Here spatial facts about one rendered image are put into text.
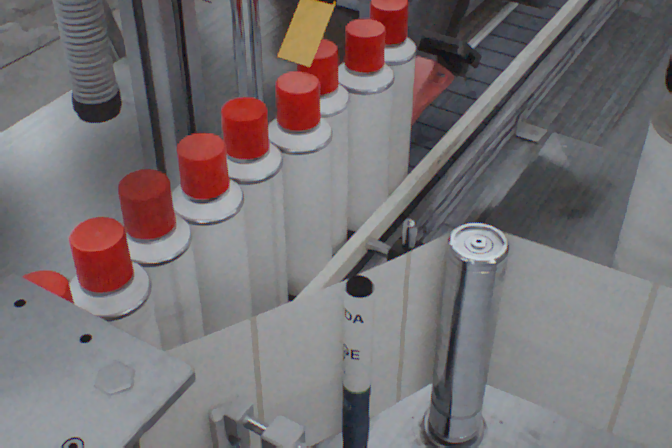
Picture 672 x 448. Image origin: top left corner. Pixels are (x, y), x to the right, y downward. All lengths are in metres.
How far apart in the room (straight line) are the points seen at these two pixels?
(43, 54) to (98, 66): 2.41
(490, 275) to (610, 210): 0.37
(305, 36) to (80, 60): 0.18
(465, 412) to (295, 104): 0.25
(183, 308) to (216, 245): 0.05
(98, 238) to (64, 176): 0.50
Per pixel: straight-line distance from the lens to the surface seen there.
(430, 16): 0.87
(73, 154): 1.06
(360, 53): 0.73
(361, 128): 0.76
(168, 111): 0.77
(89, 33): 0.62
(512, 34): 1.18
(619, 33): 1.33
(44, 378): 0.39
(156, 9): 0.73
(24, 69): 2.97
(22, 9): 3.35
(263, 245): 0.68
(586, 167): 0.96
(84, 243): 0.54
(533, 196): 0.90
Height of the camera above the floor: 1.43
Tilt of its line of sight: 39 degrees down
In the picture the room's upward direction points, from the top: straight up
